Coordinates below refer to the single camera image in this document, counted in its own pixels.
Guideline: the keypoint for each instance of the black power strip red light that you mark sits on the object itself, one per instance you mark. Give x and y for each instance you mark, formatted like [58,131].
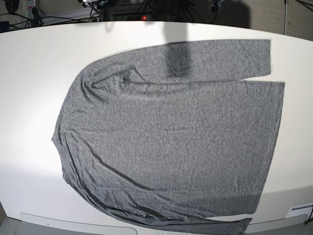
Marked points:
[126,18]

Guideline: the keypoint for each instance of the grey tripod pole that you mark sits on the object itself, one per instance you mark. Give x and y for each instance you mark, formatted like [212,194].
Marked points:
[286,2]

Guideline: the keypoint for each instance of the grey long-sleeve T-shirt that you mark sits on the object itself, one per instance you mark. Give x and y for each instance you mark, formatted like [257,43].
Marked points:
[176,137]

